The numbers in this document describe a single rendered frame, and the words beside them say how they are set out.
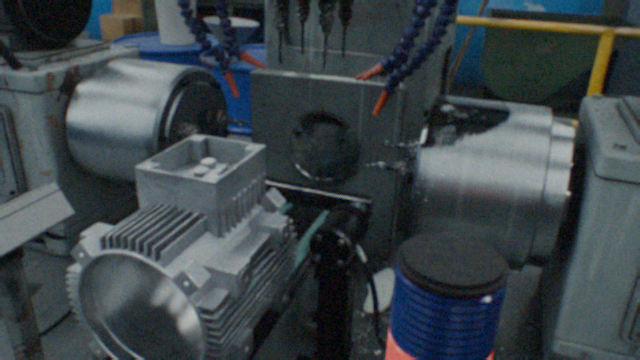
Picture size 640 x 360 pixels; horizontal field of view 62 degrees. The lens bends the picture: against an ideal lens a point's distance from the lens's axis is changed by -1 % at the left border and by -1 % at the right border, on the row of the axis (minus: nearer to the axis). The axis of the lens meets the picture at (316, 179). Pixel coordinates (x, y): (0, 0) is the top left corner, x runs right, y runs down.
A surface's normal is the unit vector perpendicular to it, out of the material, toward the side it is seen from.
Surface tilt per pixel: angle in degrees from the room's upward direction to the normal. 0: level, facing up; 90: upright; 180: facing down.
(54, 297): 0
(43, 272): 0
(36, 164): 89
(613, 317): 89
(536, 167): 54
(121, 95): 47
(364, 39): 90
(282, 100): 90
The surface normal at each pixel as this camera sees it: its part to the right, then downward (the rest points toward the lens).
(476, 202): -0.34, 0.22
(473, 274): 0.03, -0.91
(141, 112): -0.28, -0.17
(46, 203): 0.80, -0.36
